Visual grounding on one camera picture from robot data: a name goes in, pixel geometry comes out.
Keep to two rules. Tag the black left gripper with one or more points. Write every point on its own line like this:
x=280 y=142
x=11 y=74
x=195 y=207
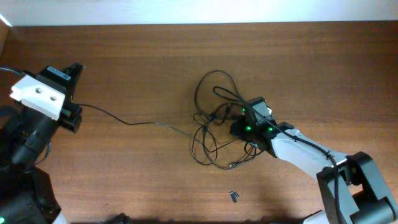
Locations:
x=69 y=90

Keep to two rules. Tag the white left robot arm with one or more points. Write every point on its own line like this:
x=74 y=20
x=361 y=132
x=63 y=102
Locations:
x=26 y=191

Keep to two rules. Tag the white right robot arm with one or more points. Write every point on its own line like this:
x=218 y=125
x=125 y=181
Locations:
x=352 y=187

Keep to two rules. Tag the small black USB adapter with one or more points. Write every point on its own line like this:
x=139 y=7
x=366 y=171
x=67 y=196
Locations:
x=234 y=196

